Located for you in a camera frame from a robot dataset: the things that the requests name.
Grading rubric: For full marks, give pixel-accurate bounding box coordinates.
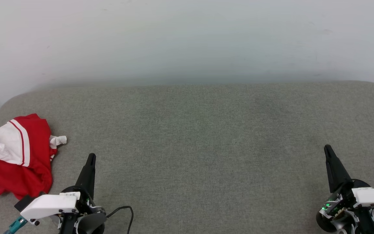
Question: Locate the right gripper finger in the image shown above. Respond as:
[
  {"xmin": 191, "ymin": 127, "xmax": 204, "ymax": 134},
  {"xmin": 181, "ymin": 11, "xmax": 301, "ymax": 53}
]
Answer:
[{"xmin": 324, "ymin": 144, "xmax": 354, "ymax": 193}]

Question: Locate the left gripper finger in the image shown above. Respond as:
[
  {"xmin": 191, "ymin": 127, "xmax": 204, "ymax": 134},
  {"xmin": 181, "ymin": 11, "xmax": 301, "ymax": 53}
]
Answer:
[{"xmin": 75, "ymin": 153, "xmax": 96, "ymax": 199}]

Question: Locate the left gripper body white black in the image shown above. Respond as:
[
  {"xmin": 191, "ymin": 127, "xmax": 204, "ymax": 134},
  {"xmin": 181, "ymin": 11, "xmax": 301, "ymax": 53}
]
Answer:
[{"xmin": 20, "ymin": 185, "xmax": 106, "ymax": 227}]

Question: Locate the red and white shirt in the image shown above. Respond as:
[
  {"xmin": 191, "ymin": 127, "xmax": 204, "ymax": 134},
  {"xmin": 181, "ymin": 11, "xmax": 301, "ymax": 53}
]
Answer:
[{"xmin": 0, "ymin": 113, "xmax": 67, "ymax": 200}]

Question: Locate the teal cable connector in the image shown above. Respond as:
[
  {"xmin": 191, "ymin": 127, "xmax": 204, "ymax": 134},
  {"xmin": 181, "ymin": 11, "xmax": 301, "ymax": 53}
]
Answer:
[{"xmin": 4, "ymin": 217, "xmax": 28, "ymax": 234}]

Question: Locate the thin black cable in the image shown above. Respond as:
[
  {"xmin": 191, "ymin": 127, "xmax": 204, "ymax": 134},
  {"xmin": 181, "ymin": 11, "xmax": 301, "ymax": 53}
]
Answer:
[{"xmin": 106, "ymin": 206, "xmax": 134, "ymax": 234}]

